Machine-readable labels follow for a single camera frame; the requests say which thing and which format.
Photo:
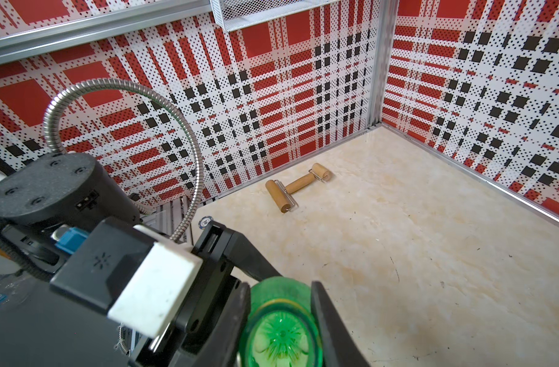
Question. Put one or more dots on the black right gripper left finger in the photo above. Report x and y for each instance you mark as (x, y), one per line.
(221, 348)

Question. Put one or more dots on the white wire mesh shelf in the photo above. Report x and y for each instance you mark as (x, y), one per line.
(232, 15)

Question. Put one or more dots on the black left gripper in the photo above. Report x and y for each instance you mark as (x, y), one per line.
(221, 249)

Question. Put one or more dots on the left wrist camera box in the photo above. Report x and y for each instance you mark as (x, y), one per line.
(130, 274)

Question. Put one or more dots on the green plastic soda bottle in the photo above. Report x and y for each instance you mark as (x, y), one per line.
(281, 329)

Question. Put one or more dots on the wooden double roller tool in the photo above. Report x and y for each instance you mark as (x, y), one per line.
(282, 195)

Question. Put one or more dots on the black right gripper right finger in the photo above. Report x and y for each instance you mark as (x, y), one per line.
(339, 349)

